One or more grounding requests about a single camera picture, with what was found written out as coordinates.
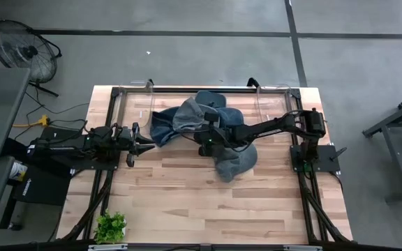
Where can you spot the black power box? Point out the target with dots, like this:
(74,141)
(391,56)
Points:
(61,133)

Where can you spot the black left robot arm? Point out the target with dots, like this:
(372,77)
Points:
(65,146)

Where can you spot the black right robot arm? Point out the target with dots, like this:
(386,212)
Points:
(267,127)

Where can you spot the black floor fan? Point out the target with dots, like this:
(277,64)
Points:
(30,52)

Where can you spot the white can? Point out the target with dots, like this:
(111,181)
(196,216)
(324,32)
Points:
(17,171)

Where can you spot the light grey bucket hat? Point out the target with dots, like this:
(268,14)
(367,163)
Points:
(188,116)

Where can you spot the small green potted plant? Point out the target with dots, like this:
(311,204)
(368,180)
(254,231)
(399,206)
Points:
(110,226)

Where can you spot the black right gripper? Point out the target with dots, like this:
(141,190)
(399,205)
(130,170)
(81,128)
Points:
(211,137)

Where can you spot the clear plastic bin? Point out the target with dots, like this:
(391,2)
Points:
(134,104)
(272,104)

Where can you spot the dark grey bucket hat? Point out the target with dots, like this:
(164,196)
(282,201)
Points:
(237,165)

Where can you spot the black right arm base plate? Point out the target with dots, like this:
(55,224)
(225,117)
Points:
(326,157)

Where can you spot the black box with white print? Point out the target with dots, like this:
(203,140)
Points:
(44,188)

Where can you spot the silver bracket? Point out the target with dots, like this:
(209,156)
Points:
(107,247)
(302,248)

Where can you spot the grey metal cart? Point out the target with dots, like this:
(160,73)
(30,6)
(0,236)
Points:
(396,160)

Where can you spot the black aluminium table frame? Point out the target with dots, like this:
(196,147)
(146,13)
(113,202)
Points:
(204,89)

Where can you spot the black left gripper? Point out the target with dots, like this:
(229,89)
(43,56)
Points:
(127,139)

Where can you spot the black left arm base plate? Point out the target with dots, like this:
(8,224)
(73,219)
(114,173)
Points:
(93,164)

